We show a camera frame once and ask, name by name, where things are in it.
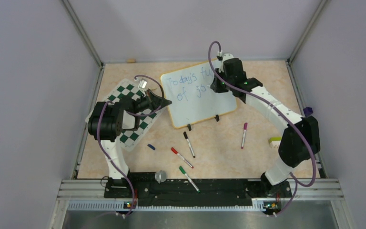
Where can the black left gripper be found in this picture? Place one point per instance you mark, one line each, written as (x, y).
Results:
(153, 103)

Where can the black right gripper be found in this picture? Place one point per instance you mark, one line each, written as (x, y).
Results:
(218, 88)

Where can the yellow framed whiteboard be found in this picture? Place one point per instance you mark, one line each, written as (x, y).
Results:
(192, 99)

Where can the blue marker cap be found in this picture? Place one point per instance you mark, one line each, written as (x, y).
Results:
(150, 146)

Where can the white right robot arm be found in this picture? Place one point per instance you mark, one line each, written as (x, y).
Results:
(300, 135)

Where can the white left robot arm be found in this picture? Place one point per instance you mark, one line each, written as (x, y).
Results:
(108, 119)

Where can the small wooden block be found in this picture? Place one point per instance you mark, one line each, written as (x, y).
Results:
(131, 60)

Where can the black capped marker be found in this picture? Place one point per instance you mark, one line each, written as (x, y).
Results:
(189, 144)

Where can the purple capped marker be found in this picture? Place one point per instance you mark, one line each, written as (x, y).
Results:
(244, 135)

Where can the red capped marker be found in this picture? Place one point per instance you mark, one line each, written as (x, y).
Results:
(181, 157)

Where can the green capped marker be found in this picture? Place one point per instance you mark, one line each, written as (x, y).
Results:
(189, 179)

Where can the grey round knob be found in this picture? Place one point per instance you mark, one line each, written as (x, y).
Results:
(160, 176)

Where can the green white eraser block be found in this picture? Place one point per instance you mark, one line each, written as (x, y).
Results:
(274, 142)

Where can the purple plastic piece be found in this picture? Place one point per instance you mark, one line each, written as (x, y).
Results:
(308, 111)

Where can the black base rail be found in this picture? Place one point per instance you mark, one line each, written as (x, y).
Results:
(200, 193)

